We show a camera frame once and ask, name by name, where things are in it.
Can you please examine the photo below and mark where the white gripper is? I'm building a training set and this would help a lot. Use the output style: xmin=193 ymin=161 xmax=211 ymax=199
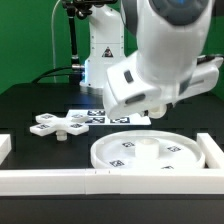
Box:
xmin=103 ymin=53 xmax=223 ymax=119

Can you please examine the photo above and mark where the white right fence bar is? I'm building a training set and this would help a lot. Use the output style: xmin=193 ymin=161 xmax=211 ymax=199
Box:
xmin=197 ymin=133 xmax=224 ymax=170

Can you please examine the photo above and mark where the white thin cable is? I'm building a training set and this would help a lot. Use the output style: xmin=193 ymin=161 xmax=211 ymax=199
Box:
xmin=50 ymin=0 xmax=63 ymax=84

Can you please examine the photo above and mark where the white round table top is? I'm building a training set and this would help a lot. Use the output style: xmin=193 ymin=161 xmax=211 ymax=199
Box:
xmin=90 ymin=130 xmax=205 ymax=170

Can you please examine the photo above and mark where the white fence bar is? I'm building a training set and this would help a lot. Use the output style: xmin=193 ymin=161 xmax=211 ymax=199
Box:
xmin=0 ymin=169 xmax=224 ymax=196
xmin=197 ymin=133 xmax=224 ymax=170
xmin=0 ymin=134 xmax=12 ymax=165

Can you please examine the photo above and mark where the white front fence bar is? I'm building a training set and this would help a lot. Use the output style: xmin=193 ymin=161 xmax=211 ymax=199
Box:
xmin=0 ymin=169 xmax=224 ymax=196

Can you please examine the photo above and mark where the white cross-shaped table base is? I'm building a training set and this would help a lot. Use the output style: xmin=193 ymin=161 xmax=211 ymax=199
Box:
xmin=30 ymin=113 xmax=89 ymax=141

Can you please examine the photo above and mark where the white left fence bar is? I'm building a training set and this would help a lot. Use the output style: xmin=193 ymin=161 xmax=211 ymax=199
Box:
xmin=0 ymin=134 xmax=12 ymax=165

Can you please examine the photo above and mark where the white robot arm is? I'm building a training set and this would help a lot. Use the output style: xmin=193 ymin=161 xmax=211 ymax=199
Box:
xmin=81 ymin=0 xmax=223 ymax=119

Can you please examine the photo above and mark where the black cable bundle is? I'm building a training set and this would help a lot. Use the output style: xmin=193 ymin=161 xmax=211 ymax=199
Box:
xmin=31 ymin=63 xmax=86 ymax=84

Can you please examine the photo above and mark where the white fiducial marker sheet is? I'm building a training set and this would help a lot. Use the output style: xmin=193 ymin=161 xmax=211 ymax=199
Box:
xmin=67 ymin=109 xmax=151 ymax=125

